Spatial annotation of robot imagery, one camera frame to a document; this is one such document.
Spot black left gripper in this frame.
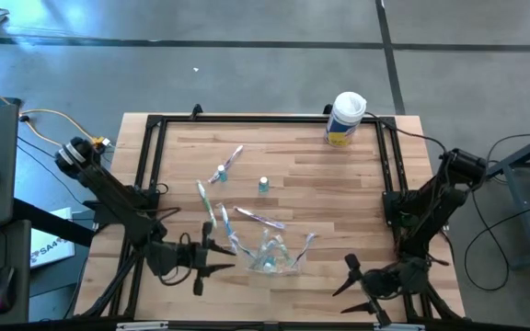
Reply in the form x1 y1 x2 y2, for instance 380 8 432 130
146 222 237 296

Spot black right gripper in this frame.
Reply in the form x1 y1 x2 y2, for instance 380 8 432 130
332 254 427 327

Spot blue toothbrush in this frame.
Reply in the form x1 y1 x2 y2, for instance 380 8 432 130
228 231 255 261
217 202 236 240

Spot purple toothbrush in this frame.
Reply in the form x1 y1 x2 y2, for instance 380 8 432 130
233 206 287 231
208 144 245 185
292 231 317 270

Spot green toothbrush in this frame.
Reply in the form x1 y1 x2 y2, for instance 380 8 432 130
277 238 294 271
195 179 218 230

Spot clear acrylic organizer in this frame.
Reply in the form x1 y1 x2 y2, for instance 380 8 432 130
245 247 304 278

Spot white printed box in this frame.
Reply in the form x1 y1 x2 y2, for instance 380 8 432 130
29 206 76 270

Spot white blue wipes canister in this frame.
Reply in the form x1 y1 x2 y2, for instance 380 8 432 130
323 90 368 149

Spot black metal bar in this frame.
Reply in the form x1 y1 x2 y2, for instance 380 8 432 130
13 197 96 248

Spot black desk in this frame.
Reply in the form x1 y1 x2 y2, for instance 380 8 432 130
0 219 33 328

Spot grey metal stand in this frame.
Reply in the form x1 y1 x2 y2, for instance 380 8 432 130
478 126 530 271

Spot black computer mouse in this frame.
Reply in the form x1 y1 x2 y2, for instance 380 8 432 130
0 265 17 316

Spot silver bracket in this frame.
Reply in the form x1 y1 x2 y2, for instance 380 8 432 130
115 321 170 331
373 323 427 331

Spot black floor cable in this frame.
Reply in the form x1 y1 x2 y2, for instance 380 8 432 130
464 201 530 294
470 131 530 217

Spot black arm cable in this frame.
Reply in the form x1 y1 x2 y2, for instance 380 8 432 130
363 111 450 155

